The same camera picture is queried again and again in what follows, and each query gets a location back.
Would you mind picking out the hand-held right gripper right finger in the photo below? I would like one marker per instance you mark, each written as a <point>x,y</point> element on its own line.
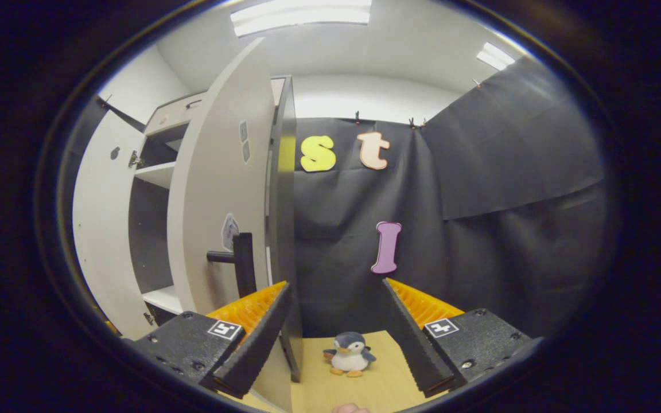
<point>413,344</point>

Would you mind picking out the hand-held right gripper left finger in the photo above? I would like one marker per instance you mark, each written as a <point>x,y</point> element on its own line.
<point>261,344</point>

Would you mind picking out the white and grey cabinet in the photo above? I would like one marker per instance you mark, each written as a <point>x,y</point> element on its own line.
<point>284,229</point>

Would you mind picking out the white cabinet door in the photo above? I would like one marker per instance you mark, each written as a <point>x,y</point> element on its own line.
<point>101,229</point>
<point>216,172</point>

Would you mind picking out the white cabinet drawer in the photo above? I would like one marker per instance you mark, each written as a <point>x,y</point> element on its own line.
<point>172,115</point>

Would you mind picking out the penguin plush toy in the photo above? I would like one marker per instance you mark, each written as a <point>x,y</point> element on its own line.
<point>349,355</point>

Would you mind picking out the black backdrop cloth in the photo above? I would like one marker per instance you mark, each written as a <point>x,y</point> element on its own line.
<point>508,258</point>

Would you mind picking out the small ceiling light panel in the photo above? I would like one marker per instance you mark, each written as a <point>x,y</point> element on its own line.
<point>494,56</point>

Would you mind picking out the large ceiling light panel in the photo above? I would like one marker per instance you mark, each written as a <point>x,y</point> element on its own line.
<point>302,16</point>

